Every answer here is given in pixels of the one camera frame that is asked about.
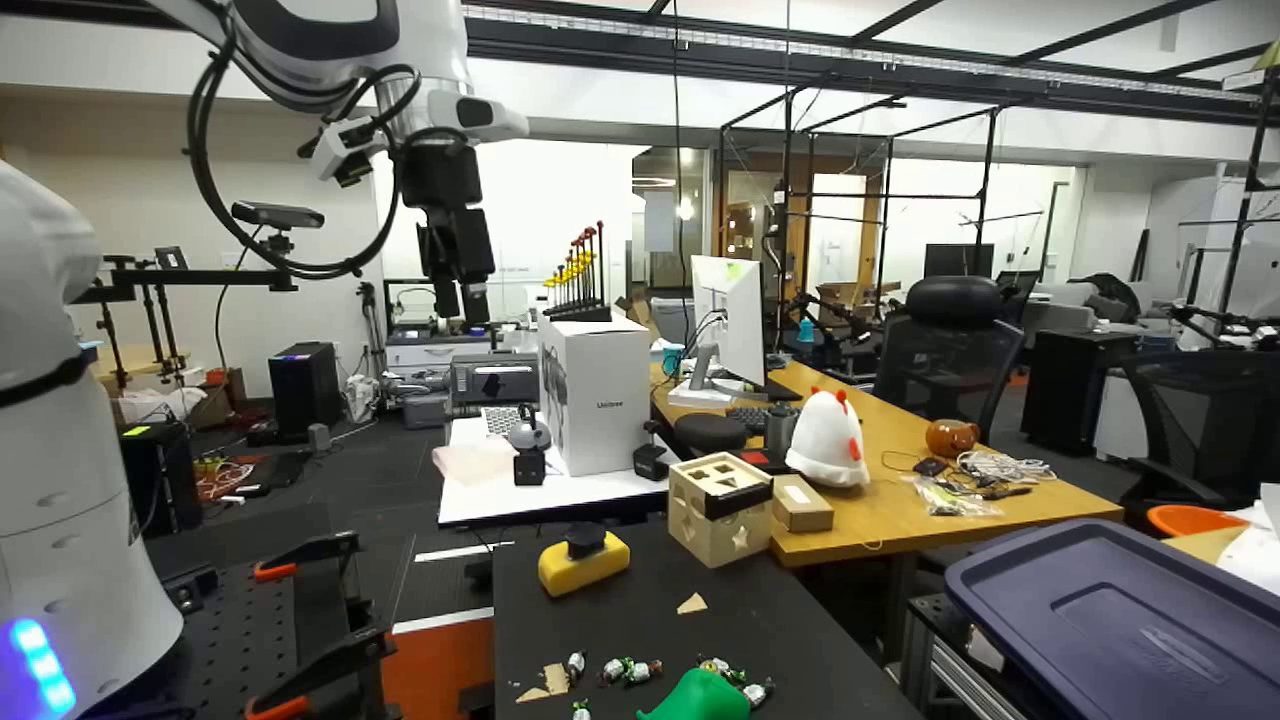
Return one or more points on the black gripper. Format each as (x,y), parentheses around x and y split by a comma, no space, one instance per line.
(442,178)

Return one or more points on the green plush toy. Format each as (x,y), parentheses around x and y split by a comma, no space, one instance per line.
(703,694)

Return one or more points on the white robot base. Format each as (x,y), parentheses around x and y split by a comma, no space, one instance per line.
(81,605)

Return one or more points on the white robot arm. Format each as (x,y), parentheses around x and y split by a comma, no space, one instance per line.
(387,79)

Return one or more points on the orange bowl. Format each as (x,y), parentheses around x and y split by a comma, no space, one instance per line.
(1188,522)

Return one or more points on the white box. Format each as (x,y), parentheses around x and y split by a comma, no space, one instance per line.
(595,393)

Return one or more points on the computer monitor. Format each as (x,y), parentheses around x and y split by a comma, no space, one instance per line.
(730,316)

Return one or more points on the yellow sponge block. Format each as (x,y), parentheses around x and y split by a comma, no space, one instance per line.
(581,558)

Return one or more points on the wooden shape sorter box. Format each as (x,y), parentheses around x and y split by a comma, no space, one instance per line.
(716,509)

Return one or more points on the white hard hat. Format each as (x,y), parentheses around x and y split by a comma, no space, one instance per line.
(829,441)

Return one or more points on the small wooden box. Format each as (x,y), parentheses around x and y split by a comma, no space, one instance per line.
(803,507)

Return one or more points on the wooden triangle piece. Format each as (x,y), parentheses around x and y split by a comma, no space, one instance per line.
(694,605)

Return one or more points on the black office chair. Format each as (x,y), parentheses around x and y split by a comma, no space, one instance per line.
(948,348)

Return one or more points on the wooden desk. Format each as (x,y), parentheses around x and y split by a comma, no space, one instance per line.
(888,513)

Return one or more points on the blue storage bin lid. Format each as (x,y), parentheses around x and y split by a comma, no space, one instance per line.
(1119,624)

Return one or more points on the black depth camera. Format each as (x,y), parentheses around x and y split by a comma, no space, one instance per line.
(282,217)

